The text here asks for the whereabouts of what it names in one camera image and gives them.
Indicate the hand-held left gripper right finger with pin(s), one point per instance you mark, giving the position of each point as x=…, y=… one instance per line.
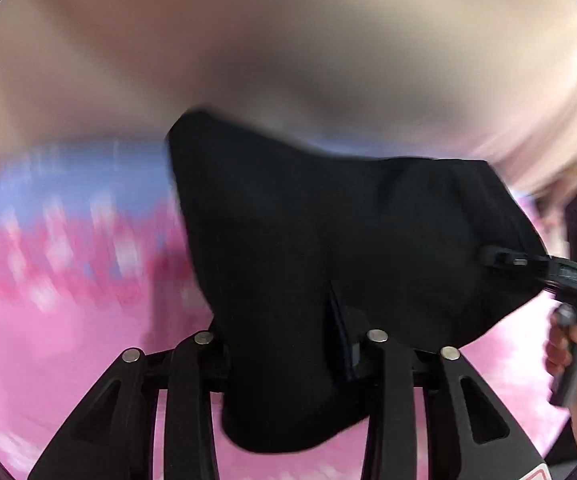
x=346, y=345

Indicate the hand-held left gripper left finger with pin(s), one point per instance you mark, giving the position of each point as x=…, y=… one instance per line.
x=193, y=360

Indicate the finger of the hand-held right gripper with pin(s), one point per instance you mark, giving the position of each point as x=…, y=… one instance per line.
x=513, y=259

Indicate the black pants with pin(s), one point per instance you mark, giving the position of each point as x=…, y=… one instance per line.
x=293, y=210

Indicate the pink printed blanket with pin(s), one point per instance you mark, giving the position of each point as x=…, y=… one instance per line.
x=43, y=335

